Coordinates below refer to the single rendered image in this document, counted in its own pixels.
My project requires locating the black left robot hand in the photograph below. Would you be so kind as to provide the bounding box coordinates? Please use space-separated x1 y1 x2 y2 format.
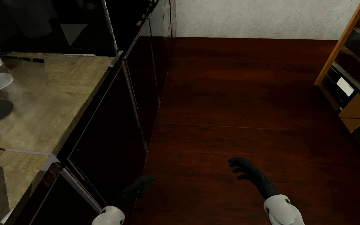
119 175 157 210

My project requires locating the wooden shelf unit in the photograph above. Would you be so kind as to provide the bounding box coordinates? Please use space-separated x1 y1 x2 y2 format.
314 0 360 174

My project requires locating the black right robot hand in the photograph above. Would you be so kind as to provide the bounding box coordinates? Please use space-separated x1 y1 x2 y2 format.
228 157 280 200

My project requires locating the dark glossy cabinet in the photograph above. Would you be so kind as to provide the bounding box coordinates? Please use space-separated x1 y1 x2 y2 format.
0 0 177 225

